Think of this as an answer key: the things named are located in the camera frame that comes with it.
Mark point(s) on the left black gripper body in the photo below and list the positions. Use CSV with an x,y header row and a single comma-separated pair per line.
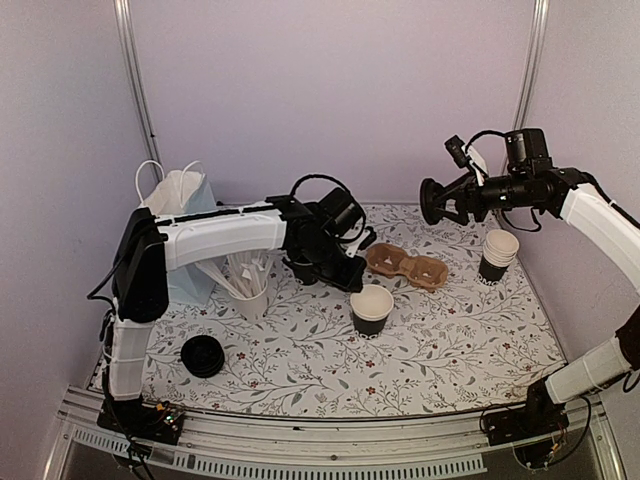
x,y
331,269

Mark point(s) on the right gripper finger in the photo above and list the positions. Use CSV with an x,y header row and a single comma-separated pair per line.
x,y
458,214
455,189

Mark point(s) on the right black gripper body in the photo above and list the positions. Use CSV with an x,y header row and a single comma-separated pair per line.
x,y
480,207

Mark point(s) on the single black paper cup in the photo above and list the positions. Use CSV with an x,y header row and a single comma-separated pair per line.
x,y
370,309

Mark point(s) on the single black cup lid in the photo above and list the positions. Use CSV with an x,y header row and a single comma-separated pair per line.
x,y
430,191

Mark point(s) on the stack of paper cups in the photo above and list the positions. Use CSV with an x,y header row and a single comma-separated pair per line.
x,y
499,249

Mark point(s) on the stack of black lids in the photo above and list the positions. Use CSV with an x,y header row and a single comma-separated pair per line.
x,y
203,356

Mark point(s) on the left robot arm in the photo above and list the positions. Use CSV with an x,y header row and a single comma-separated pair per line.
x,y
321,241

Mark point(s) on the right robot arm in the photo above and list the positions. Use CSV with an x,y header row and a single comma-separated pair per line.
x,y
574,196

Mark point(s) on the black lidded coffee cup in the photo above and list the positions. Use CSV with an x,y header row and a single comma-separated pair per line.
x,y
305,272

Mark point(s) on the brown cardboard cup carrier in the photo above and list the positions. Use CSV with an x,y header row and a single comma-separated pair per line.
x,y
420,271

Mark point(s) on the bundle of wrapped straws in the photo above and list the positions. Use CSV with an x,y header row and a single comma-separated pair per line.
x,y
244,275

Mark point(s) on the white cup holding straws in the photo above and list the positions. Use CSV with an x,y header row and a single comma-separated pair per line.
x,y
250,300

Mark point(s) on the floral table mat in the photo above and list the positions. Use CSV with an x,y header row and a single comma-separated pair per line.
x,y
463,347

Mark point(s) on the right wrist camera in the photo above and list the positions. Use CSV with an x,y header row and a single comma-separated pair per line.
x,y
467,157

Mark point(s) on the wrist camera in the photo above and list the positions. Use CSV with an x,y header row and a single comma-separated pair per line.
x,y
467,157
362,242

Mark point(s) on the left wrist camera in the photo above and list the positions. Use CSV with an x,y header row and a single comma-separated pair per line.
x,y
362,242

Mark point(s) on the right aluminium frame post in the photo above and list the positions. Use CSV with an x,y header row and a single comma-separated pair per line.
x,y
534,53

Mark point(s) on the aluminium frame post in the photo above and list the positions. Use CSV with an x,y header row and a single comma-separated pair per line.
x,y
534,53
125,29

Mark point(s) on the front aluminium rail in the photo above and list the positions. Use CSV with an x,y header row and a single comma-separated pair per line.
x,y
229,446

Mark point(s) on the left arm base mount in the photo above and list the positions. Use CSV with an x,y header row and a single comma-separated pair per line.
x,y
161,423

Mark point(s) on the left aluminium frame post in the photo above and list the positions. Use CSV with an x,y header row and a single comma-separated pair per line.
x,y
125,29

